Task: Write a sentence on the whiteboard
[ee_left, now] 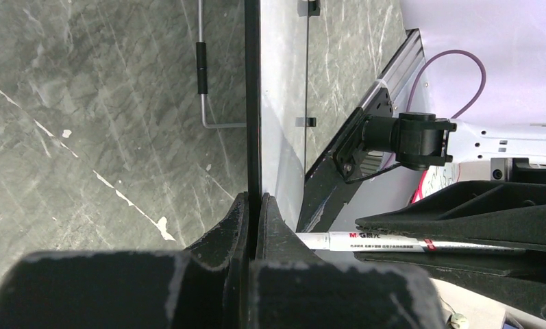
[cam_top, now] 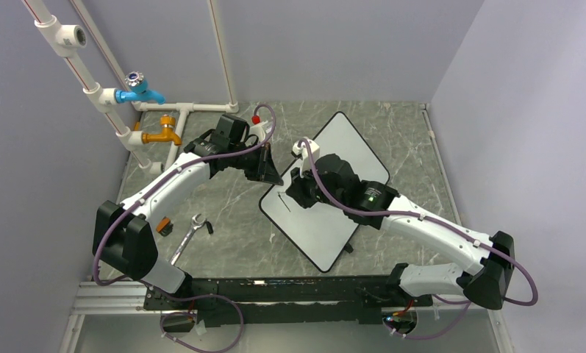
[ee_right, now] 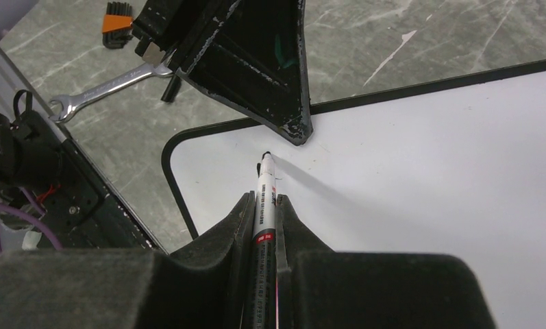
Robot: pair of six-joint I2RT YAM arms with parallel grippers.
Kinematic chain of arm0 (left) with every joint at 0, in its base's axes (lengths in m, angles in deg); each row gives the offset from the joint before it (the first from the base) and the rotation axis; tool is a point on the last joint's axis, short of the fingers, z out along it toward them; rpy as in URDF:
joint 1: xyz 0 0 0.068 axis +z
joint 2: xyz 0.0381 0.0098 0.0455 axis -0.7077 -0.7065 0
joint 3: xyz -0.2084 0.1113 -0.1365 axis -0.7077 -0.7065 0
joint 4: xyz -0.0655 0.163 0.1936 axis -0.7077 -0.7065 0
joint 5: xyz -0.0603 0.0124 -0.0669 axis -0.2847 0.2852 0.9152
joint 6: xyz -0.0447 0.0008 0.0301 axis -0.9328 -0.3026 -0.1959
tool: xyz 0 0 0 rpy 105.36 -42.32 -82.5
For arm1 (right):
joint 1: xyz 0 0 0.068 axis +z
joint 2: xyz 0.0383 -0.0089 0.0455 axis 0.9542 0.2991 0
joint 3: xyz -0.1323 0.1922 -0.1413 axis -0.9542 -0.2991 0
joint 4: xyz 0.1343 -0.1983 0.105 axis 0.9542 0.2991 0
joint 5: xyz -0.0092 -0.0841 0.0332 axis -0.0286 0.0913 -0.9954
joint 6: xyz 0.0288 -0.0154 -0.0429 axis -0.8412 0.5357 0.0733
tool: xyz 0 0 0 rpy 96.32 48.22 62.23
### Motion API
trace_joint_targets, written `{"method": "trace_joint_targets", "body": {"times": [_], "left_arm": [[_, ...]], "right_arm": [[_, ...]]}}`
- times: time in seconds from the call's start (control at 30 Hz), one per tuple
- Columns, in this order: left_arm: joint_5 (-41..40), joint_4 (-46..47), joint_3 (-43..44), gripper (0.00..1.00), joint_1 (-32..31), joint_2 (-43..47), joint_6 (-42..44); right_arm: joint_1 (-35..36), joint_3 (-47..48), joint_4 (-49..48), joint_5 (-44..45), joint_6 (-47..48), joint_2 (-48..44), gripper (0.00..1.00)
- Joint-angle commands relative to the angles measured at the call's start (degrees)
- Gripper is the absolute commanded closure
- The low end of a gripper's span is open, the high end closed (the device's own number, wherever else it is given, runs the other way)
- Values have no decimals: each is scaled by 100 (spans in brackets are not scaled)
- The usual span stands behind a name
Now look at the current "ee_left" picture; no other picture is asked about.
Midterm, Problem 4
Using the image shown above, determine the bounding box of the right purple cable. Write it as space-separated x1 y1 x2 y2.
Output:
381 49 488 205

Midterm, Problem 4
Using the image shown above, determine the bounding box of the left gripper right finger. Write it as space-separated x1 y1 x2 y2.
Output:
249 194 445 328

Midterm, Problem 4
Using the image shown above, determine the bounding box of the white whiteboard black frame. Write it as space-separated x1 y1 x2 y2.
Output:
245 1 317 230

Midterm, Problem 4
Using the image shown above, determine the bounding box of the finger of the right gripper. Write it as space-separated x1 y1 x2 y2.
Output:
354 252 546 320
355 181 546 252

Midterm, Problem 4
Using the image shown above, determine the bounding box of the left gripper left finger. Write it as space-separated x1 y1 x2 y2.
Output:
0 193 249 328

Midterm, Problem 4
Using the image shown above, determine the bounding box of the white whiteboard marker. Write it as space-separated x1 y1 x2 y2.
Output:
297 232 525 254

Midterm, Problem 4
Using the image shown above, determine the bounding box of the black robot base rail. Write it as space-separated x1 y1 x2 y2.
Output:
296 29 424 232

